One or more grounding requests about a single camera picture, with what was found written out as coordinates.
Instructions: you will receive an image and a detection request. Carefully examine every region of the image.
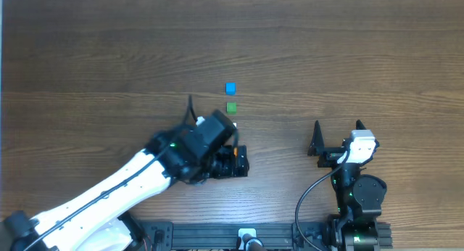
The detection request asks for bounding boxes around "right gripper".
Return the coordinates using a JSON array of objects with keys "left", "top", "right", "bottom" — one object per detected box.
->
[{"left": 307, "top": 119, "right": 367, "bottom": 168}]

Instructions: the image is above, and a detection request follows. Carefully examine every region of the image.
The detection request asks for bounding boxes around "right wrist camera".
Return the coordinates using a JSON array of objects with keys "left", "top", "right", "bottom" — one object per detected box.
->
[{"left": 336, "top": 129, "right": 378, "bottom": 165}]

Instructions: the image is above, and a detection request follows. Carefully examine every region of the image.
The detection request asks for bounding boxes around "black cable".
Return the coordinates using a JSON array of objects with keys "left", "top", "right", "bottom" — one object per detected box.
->
[
  {"left": 294, "top": 149, "right": 351, "bottom": 251},
  {"left": 182, "top": 94, "right": 199, "bottom": 126}
]

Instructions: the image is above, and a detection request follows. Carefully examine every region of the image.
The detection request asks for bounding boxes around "mounting rail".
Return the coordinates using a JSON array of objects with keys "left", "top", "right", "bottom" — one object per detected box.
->
[{"left": 137, "top": 221, "right": 394, "bottom": 251}]

